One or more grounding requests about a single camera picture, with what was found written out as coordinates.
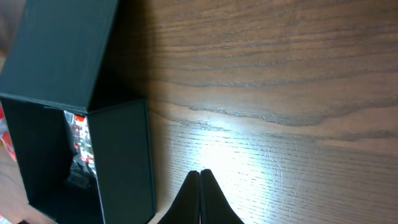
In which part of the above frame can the dark green hinged gift box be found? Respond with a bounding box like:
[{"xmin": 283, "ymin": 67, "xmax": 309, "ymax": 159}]
[{"xmin": 1, "ymin": 0, "xmax": 156, "ymax": 223}]

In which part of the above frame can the red snack packet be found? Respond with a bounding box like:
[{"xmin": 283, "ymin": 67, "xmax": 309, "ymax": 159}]
[{"xmin": 1, "ymin": 108, "xmax": 17, "ymax": 162}]

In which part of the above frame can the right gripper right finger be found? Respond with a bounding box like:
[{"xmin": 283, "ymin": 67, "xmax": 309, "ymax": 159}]
[{"xmin": 200, "ymin": 169, "xmax": 243, "ymax": 224}]

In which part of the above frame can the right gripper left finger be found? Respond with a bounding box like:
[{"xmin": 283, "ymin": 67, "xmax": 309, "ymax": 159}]
[{"xmin": 158, "ymin": 170, "xmax": 199, "ymax": 224}]

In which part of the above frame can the black snack packet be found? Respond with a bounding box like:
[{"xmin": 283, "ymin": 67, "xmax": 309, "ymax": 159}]
[{"xmin": 64, "ymin": 111, "xmax": 96, "ymax": 189}]

